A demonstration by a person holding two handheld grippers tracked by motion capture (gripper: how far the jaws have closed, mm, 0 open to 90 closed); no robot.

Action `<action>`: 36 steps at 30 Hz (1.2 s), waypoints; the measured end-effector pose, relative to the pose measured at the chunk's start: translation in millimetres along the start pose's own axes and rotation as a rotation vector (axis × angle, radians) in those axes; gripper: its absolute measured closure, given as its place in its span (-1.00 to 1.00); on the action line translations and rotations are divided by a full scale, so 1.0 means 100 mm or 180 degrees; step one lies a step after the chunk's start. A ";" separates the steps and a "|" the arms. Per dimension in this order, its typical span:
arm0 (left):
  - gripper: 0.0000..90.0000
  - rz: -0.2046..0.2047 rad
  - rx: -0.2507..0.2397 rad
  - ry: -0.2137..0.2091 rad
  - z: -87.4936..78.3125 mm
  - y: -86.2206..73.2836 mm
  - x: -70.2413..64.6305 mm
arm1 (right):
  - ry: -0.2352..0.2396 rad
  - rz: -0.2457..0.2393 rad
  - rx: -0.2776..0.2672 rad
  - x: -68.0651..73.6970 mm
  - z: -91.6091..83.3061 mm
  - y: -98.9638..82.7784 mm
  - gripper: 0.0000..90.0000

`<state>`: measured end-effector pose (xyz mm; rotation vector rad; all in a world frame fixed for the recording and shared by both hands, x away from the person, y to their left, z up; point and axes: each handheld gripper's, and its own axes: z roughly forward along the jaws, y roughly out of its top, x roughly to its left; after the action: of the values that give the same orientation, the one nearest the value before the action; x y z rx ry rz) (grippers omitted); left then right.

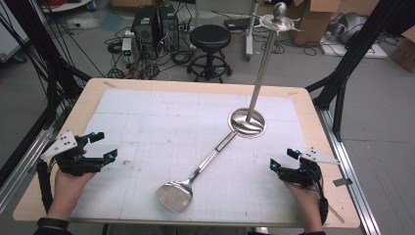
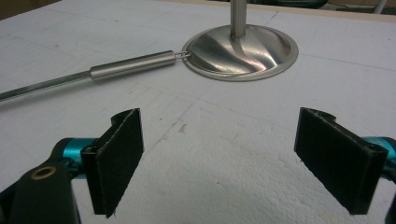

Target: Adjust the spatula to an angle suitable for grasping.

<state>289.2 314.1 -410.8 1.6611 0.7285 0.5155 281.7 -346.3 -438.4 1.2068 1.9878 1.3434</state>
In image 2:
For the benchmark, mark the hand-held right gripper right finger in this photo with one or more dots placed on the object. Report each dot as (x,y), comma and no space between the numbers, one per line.
(336,161)

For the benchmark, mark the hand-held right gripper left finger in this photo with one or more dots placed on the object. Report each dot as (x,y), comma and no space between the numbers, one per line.
(116,161)

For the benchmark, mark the steel stand with round base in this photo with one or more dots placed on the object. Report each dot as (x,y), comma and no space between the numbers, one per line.
(241,51)

